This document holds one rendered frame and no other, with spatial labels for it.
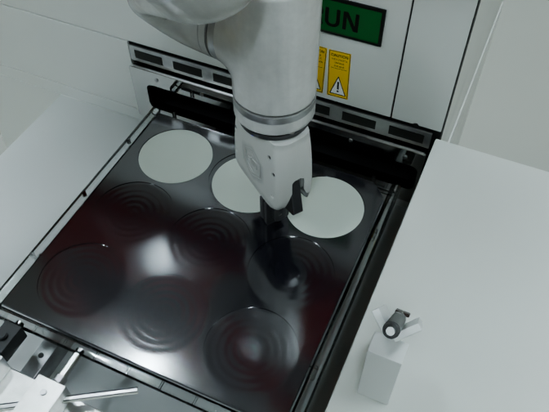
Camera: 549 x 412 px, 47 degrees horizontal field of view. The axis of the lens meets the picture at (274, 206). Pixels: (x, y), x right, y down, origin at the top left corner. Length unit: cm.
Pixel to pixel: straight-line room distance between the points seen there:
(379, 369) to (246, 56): 29
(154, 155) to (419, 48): 37
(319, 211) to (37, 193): 42
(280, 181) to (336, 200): 16
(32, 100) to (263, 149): 63
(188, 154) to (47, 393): 36
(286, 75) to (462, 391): 33
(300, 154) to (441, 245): 18
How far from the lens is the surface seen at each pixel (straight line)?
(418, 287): 67
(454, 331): 65
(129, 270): 76
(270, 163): 65
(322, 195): 81
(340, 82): 80
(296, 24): 55
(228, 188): 82
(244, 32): 56
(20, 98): 122
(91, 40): 99
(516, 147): 228
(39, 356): 79
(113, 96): 104
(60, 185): 98
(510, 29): 280
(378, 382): 57
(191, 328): 71
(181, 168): 85
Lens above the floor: 152
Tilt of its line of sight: 51 degrees down
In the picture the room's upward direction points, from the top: straight up
